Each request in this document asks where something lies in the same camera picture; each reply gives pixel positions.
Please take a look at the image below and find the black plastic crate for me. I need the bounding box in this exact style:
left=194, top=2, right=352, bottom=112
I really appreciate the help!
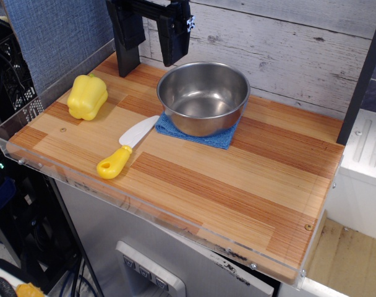
left=0, top=19, right=36, bottom=113

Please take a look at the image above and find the yellow handled toy knife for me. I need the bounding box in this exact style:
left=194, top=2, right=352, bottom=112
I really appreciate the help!
left=96, top=115, right=160, bottom=179

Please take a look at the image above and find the blue folded cloth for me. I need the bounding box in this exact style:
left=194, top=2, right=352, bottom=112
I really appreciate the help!
left=155, top=104, right=247, bottom=150

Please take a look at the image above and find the black vertical post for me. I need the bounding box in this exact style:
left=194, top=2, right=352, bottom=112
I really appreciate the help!
left=336, top=29, right=376, bottom=145

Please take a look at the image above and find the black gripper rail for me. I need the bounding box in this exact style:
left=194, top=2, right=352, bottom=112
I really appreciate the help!
left=106, top=1, right=195, bottom=77

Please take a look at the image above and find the clear acrylic table guard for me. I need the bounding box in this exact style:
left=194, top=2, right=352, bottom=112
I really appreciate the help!
left=0, top=56, right=340, bottom=285

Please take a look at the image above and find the yellow object bottom left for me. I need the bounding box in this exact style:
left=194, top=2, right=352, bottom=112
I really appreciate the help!
left=15, top=283, right=45, bottom=297

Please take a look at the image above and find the white ribbed side unit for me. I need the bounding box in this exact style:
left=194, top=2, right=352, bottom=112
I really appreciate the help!
left=325, top=110, right=376, bottom=238

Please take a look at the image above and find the stainless steel bowl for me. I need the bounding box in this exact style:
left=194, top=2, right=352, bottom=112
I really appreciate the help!
left=156, top=62, right=250, bottom=137

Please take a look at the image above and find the silver cabinet with dispenser panel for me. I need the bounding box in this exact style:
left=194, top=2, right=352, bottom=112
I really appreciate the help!
left=56, top=182, right=280, bottom=296

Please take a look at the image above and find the yellow toy bell pepper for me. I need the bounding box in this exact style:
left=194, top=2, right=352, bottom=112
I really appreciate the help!
left=67, top=74, right=108, bottom=121

